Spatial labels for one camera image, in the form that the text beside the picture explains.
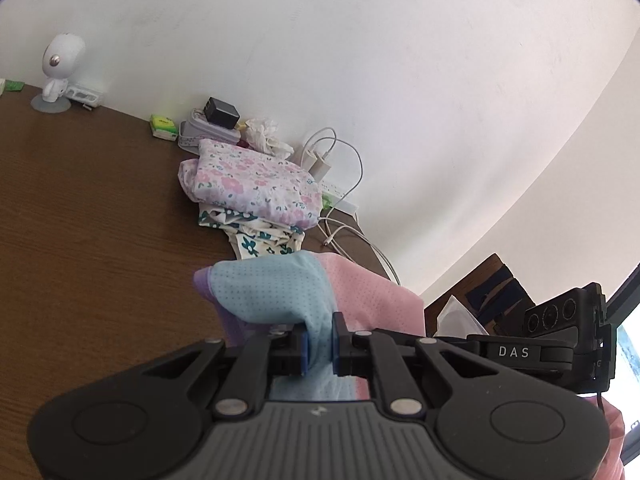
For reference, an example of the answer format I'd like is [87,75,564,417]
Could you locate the pink blue mesh garment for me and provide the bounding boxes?
[193,250,425,401]

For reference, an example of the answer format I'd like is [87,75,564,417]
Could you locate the wooden chair with cushion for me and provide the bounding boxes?
[424,254,535,337]

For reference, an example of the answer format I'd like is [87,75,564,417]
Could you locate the folded cream teal-flower cloth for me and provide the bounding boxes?
[198,204,305,259]

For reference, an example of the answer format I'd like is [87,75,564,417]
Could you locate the white power strip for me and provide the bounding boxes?
[320,180,358,217]

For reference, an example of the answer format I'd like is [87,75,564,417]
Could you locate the white usb charger right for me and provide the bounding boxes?
[309,157,331,182]

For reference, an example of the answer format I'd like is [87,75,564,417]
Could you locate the folded pink floral cloth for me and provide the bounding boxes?
[178,139,322,231]

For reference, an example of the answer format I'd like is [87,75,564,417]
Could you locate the grey mesh organizer tray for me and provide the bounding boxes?
[177,108,241,155]

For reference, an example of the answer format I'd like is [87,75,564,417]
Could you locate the small black box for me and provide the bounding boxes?
[203,96,240,129]

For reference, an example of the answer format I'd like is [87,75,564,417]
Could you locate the green sponge pack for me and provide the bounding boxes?
[149,114,179,142]

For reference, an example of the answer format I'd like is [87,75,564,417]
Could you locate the white digital clock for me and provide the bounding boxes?
[64,86,103,108]

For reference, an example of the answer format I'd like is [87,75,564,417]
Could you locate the white robot figurine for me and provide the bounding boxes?
[30,32,86,114]

